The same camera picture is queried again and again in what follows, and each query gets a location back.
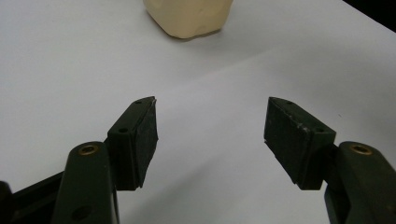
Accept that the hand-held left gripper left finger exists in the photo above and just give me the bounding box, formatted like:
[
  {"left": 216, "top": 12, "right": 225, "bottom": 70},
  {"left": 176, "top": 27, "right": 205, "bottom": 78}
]
[{"left": 50, "top": 95, "right": 160, "bottom": 224}]

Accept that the beige square pen holder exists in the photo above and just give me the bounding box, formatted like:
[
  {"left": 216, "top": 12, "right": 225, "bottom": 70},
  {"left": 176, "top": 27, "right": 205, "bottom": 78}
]
[{"left": 143, "top": 0, "right": 234, "bottom": 40}]

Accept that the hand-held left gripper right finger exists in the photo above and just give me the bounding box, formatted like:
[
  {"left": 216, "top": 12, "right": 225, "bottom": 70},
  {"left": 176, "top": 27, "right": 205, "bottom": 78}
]
[{"left": 263, "top": 96, "right": 396, "bottom": 224}]

